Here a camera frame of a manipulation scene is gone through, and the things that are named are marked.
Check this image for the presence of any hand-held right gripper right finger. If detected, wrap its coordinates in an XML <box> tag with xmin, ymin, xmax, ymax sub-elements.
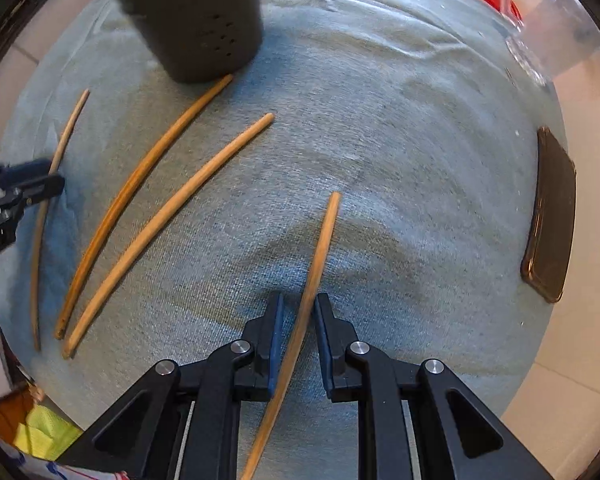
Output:
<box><xmin>314</xmin><ymin>292</ymin><xmax>556</xmax><ymax>480</ymax></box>

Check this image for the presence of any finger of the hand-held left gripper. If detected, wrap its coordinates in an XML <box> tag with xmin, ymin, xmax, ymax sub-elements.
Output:
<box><xmin>2</xmin><ymin>174</ymin><xmax>66</xmax><ymax>208</ymax></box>
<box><xmin>0</xmin><ymin>158</ymin><xmax>55</xmax><ymax>186</ymax></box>

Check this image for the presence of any yellow cloth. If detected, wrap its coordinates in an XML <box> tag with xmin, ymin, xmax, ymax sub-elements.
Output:
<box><xmin>14</xmin><ymin>404</ymin><xmax>83</xmax><ymax>461</ymax></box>

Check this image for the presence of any tan wooden chopstick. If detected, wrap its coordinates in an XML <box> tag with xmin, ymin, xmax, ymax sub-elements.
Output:
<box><xmin>61</xmin><ymin>112</ymin><xmax>276</xmax><ymax>360</ymax></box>
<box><xmin>241</xmin><ymin>191</ymin><xmax>342</xmax><ymax>480</ymax></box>

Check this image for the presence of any white printed plastic bag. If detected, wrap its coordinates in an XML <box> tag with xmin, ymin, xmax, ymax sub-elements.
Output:
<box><xmin>0</xmin><ymin>452</ymin><xmax>131</xmax><ymax>480</ymax></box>

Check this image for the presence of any dark brown wooden chopstick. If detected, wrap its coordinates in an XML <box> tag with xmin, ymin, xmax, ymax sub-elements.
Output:
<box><xmin>54</xmin><ymin>74</ymin><xmax>235</xmax><ymax>341</ymax></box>

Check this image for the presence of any clear glass mug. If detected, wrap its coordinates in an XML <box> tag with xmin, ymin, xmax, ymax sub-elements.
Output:
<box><xmin>497</xmin><ymin>0</ymin><xmax>600</xmax><ymax>88</ymax></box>

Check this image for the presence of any dark grey utensil holder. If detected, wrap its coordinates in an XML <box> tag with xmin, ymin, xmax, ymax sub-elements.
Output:
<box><xmin>97</xmin><ymin>0</ymin><xmax>265</xmax><ymax>85</ymax></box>

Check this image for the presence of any teal table cloth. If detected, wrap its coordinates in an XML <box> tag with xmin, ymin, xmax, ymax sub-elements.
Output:
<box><xmin>0</xmin><ymin>0</ymin><xmax>568</xmax><ymax>480</ymax></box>

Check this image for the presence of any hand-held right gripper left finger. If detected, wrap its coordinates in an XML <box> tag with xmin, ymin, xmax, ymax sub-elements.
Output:
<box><xmin>55</xmin><ymin>291</ymin><xmax>286</xmax><ymax>480</ymax></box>

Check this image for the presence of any thin wooden chopstick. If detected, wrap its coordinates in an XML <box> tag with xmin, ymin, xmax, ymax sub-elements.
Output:
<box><xmin>30</xmin><ymin>89</ymin><xmax>91</xmax><ymax>352</ymax></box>

